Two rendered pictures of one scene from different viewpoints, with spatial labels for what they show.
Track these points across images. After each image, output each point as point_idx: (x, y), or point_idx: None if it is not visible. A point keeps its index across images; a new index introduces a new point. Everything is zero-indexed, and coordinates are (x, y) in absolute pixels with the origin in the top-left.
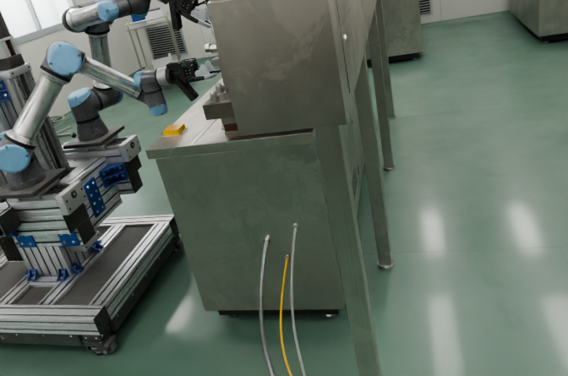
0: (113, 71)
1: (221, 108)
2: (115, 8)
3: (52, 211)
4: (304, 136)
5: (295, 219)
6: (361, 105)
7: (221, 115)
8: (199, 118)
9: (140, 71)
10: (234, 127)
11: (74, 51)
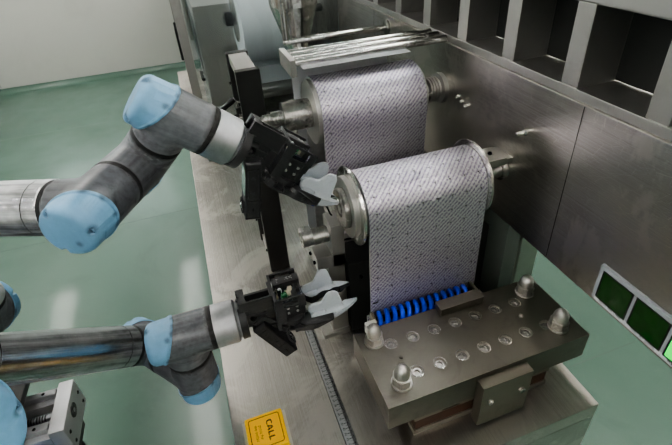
0: (73, 339)
1: (427, 402)
2: (111, 215)
3: None
4: (585, 412)
5: None
6: (521, 271)
7: (422, 412)
8: (281, 365)
9: (160, 326)
10: (435, 417)
11: (2, 406)
